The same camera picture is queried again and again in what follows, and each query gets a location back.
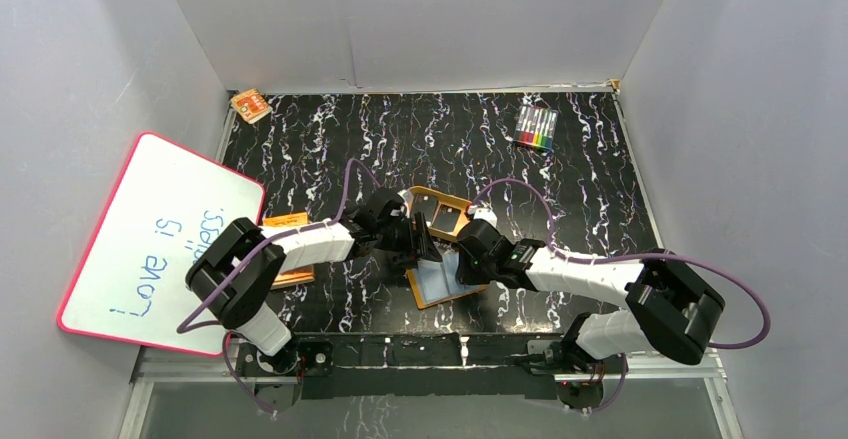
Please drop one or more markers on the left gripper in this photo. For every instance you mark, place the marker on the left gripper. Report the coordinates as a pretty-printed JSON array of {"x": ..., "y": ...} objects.
[{"x": 411, "y": 237}]

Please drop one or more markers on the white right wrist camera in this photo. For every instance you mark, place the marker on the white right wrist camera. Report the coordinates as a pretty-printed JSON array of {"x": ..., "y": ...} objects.
[{"x": 482, "y": 212}]

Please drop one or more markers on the tan oval tray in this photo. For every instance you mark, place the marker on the tan oval tray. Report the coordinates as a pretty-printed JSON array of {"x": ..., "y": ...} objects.
[{"x": 461, "y": 203}]

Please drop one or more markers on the black credit card left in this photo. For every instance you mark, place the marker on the black credit card left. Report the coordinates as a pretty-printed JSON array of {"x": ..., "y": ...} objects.
[{"x": 425, "y": 204}]

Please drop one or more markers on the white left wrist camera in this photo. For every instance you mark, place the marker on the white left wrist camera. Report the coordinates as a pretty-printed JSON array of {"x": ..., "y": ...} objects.
[{"x": 398, "y": 209}]

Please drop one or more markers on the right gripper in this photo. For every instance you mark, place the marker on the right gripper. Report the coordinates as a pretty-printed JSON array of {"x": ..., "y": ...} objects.
[{"x": 463, "y": 274}]

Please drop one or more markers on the black credit card right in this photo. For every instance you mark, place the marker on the black credit card right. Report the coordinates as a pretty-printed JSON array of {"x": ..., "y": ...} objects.
[{"x": 446, "y": 219}]

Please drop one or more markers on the orange paperback book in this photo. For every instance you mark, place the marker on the orange paperback book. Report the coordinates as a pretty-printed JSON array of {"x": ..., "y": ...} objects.
[{"x": 289, "y": 276}]

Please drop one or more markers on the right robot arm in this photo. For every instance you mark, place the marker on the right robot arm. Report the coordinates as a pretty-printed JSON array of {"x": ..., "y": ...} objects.
[{"x": 662, "y": 304}]

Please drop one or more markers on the black credit card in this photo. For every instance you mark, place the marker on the black credit card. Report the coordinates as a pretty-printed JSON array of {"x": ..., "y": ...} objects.
[
  {"x": 425, "y": 204},
  {"x": 446, "y": 219}
]

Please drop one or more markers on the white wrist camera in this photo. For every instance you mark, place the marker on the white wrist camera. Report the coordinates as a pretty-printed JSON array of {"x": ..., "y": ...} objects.
[
  {"x": 482, "y": 212},
  {"x": 398, "y": 209}
]

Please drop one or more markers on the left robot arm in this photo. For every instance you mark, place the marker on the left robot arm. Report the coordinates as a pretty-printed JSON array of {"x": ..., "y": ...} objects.
[{"x": 233, "y": 277}]

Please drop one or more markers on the pink framed whiteboard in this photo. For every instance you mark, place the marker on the pink framed whiteboard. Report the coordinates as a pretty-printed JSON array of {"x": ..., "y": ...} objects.
[{"x": 167, "y": 208}]

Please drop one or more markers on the orange leather card holder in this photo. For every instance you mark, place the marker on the orange leather card holder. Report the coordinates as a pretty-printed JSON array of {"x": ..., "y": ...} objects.
[{"x": 433, "y": 283}]

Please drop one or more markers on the pack of coloured markers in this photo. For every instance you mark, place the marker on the pack of coloured markers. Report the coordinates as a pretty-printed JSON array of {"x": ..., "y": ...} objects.
[{"x": 535, "y": 127}]

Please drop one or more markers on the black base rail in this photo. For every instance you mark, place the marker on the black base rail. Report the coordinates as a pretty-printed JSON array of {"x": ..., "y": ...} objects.
[{"x": 530, "y": 365}]

